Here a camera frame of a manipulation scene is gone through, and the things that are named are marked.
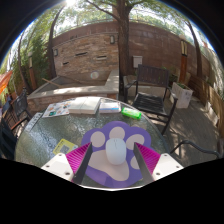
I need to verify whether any white computer mouse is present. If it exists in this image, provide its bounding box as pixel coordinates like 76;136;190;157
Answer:
105;137;128;166

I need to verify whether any black armchair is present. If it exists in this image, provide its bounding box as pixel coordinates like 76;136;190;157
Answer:
0;116;18;161

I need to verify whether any black slatted garden chair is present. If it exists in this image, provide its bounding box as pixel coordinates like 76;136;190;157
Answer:
123;64;179;136

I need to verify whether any green small box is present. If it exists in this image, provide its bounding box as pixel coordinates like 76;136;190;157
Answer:
120;106;143;121

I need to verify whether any black mesh chair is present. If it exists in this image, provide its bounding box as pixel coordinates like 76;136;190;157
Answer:
8;89;34;131

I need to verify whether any tree trunk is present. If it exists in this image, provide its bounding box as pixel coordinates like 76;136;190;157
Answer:
115;0;132;96

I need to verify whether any thick white book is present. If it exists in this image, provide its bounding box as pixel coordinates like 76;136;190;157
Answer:
68;96;102;115

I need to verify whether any grey printed leaflet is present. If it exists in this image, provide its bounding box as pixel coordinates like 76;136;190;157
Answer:
23;112;44;134

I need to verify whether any stone raised bed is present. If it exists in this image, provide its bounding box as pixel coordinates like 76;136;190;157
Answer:
26;68;120;113

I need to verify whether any purple paw-shaped mouse pad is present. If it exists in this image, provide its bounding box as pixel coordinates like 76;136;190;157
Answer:
80;120;153;189

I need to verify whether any yellow card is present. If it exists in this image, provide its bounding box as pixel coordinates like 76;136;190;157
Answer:
52;138;79;156

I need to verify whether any orange fabric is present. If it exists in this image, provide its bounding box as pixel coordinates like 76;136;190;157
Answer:
0;69;14;96

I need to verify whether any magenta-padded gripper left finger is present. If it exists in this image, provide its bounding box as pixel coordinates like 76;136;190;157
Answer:
40;141;94;185

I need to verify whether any thin white book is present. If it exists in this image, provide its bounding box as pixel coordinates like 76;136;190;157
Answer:
99;101;122;114

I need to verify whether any white square planter box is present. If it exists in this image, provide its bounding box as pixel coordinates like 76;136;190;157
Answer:
170;81;194;110

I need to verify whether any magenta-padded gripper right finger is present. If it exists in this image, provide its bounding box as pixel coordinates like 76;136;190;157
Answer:
133;141;185;185

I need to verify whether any colourful magazine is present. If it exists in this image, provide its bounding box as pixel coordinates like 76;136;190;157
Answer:
42;99;76;119

